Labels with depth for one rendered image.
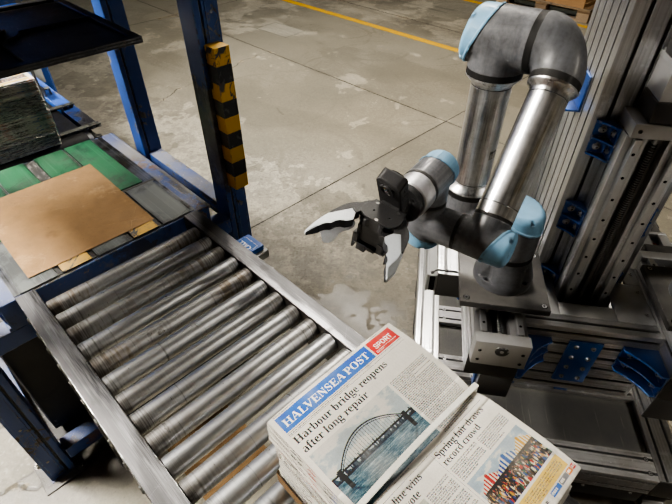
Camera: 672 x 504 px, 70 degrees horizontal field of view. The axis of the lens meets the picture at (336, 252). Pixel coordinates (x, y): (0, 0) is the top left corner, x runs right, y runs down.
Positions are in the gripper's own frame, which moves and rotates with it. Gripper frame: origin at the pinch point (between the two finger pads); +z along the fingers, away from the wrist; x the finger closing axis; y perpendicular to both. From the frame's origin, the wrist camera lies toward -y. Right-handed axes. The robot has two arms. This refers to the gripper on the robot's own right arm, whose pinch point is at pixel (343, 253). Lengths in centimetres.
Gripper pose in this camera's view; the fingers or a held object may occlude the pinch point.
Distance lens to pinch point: 72.4
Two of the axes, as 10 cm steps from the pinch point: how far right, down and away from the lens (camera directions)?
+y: -1.1, 6.9, 7.2
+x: -8.1, -4.8, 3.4
